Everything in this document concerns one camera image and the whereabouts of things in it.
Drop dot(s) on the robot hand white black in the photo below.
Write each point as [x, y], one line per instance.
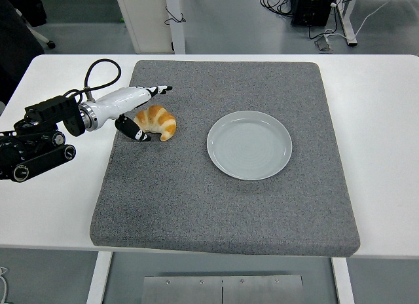
[124, 99]

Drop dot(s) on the golden croissant bread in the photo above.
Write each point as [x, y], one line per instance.
[160, 119]

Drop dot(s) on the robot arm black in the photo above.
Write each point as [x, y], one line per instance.
[49, 110]

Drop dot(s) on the grey round plate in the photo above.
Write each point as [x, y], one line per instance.
[248, 146]

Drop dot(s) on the grey metal plate with screws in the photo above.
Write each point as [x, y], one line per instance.
[222, 289]

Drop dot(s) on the white background panel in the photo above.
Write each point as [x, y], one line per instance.
[144, 19]

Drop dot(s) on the black office chair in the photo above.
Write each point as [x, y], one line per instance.
[16, 38]

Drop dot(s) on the grey felt mat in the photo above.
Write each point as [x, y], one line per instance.
[196, 202]

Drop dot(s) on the white table leg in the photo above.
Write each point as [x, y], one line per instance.
[98, 281]
[343, 284]

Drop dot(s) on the small grey floor device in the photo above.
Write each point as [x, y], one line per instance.
[323, 44]

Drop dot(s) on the black computer box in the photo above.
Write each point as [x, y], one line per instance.
[311, 6]

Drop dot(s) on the white desk leg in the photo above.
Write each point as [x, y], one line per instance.
[347, 15]

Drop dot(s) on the white background post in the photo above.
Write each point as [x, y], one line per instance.
[176, 35]

